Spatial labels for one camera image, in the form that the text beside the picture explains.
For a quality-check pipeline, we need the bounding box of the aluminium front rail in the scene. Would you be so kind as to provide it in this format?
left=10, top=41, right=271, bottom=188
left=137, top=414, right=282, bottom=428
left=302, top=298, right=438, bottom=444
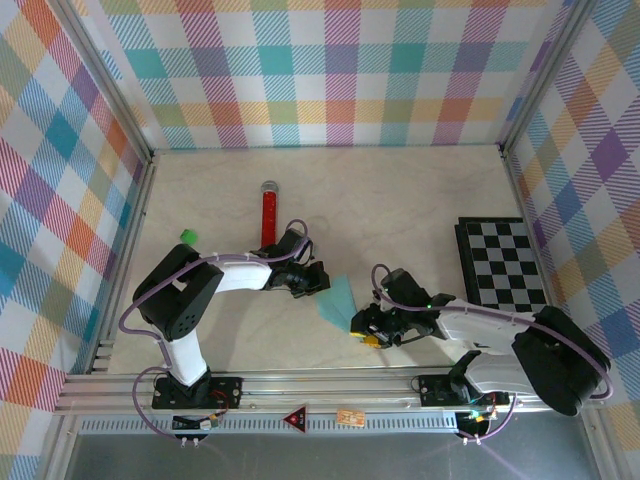
left=54, top=367, right=604, bottom=416

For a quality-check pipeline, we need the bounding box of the aluminium side rail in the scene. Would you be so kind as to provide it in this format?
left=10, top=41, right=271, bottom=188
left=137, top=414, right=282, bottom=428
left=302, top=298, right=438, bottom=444
left=499, top=144, right=576, bottom=371
left=84, top=149, right=159, bottom=376

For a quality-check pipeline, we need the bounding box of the black white chessboard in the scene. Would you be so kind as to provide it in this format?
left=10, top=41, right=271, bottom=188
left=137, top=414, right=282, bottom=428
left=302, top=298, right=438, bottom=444
left=453, top=215, right=551, bottom=315

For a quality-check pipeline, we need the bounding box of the aluminium frame post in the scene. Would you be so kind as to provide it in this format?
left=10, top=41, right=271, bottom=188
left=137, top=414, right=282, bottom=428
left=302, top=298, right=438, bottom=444
left=499, top=0, right=599, bottom=151
left=47, top=0, right=157, bottom=162

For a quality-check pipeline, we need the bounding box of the red glitter tube silver cap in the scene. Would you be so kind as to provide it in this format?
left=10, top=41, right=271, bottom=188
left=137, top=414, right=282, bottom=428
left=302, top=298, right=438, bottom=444
left=259, top=180, right=281, bottom=249

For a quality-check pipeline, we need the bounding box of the red triangle warning sticker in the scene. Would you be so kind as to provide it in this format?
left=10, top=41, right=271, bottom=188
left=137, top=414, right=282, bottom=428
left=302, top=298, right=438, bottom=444
left=282, top=405, right=308, bottom=435

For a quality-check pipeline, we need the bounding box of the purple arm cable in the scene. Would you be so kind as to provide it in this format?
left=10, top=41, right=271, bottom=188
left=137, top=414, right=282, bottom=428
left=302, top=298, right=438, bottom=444
left=370, top=263, right=615, bottom=446
left=121, top=218, right=314, bottom=444

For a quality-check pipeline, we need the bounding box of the slotted grey cable duct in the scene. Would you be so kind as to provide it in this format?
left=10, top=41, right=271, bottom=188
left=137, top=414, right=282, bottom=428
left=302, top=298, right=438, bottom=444
left=79, top=412, right=494, bottom=435

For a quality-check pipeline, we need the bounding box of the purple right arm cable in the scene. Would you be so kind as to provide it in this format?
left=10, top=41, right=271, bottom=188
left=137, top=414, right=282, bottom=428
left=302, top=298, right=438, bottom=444
left=370, top=263, right=615, bottom=446

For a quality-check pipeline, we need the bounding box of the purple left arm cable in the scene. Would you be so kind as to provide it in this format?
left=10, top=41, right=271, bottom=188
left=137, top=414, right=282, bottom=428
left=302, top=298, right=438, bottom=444
left=121, top=218, right=314, bottom=444

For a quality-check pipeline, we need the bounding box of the small controller board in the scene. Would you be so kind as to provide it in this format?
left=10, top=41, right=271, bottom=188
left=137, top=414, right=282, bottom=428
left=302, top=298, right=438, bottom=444
left=457, top=409, right=494, bottom=436
left=172, top=413, right=222, bottom=432

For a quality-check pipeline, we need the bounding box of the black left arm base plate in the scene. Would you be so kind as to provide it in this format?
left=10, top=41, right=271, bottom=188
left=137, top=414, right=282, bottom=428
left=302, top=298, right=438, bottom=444
left=152, top=375, right=244, bottom=411

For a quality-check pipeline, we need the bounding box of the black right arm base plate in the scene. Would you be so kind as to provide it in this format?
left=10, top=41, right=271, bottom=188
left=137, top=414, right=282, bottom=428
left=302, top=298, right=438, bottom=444
left=417, top=373, right=511, bottom=407

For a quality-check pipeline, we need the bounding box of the light blue paper sheet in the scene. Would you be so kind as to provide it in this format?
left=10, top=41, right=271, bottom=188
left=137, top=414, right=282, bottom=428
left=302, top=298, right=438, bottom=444
left=315, top=274, right=358, bottom=335

